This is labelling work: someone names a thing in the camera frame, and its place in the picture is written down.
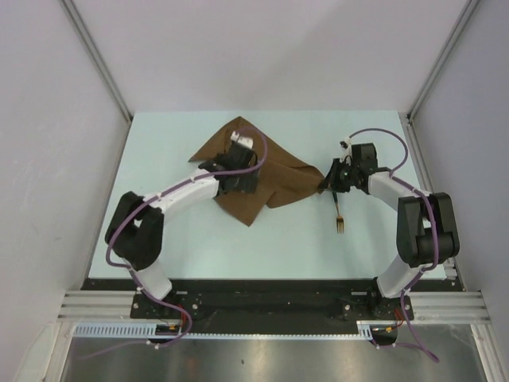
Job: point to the brown cloth napkin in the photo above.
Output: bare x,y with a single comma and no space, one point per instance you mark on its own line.
283,179

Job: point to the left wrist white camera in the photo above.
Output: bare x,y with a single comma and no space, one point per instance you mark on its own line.
242,140

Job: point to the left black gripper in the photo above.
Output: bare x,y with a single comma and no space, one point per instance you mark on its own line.
247,183

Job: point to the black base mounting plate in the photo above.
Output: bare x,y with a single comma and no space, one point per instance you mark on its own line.
261,307

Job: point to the gold fork dark handle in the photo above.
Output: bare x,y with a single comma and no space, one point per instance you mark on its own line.
339,217

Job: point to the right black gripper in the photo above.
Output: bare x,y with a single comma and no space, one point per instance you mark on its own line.
331,182

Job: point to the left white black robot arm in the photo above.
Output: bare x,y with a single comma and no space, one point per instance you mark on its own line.
134,235

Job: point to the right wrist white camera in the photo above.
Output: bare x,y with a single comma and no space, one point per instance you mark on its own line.
346,146

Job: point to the white slotted cable duct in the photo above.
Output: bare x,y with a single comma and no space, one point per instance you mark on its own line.
156,331

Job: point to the wrist white camera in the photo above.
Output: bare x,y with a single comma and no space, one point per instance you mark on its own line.
346,146
242,140

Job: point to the aluminium frame rail front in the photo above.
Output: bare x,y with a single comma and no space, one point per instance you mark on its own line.
432,308

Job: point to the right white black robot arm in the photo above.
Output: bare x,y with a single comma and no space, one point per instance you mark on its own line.
426,232

